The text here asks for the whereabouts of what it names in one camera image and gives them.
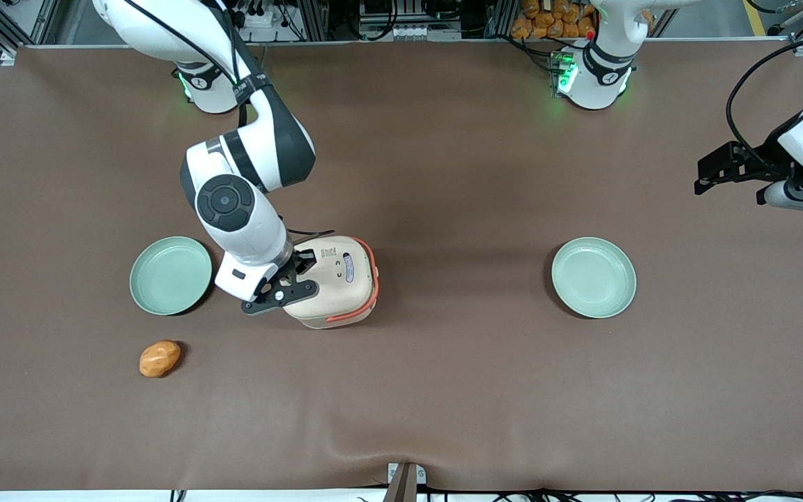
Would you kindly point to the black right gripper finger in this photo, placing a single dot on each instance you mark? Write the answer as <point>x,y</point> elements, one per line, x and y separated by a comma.
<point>300,262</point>
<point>283,294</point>

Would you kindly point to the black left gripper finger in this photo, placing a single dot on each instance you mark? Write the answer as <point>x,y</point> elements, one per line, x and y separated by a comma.
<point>725,159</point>
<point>736,179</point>

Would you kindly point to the beige rice cooker orange trim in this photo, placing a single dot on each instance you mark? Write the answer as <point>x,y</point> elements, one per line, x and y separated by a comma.
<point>335,293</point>

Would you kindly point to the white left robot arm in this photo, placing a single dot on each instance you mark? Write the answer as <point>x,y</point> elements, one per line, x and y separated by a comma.
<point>600,77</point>

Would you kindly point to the pale green round plate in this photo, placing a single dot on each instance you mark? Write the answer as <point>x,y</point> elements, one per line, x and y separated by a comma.
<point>170,275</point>
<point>593,277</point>

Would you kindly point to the orange-brown bread roll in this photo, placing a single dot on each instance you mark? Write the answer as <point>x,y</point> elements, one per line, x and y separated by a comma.
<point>159,358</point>

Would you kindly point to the brown table mat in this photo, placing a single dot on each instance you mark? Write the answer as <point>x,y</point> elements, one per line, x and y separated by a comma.
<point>443,390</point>

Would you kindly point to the metal table edge clamp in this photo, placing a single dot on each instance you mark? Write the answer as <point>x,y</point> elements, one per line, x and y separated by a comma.
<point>405,482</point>

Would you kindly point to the bag of orange bread rolls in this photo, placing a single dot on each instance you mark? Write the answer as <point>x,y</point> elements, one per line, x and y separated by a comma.
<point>548,21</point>

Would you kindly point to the white power strip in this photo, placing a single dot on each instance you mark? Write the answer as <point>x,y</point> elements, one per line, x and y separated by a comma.
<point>262,17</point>

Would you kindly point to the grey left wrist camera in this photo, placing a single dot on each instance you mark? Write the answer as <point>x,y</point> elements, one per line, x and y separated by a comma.
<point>792,197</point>

